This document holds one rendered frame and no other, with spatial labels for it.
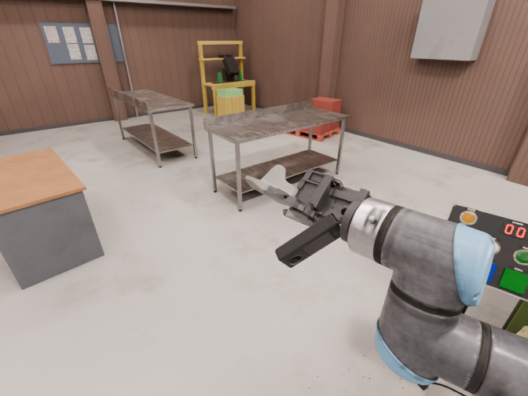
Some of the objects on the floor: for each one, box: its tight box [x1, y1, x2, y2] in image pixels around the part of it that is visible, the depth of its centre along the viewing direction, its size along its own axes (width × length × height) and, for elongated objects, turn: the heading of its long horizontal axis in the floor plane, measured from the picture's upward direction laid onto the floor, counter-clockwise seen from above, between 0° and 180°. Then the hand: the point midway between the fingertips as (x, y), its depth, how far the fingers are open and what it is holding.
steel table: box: [203, 101, 350, 211], centre depth 389 cm, size 71×186×98 cm, turn 128°
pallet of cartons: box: [285, 97, 342, 142], centre depth 614 cm, size 127×98×71 cm
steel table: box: [108, 87, 198, 167], centre depth 519 cm, size 74×201×101 cm, turn 40°
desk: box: [0, 148, 105, 290], centre depth 278 cm, size 70×135×72 cm, turn 43°
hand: (264, 198), depth 58 cm, fingers open, 14 cm apart
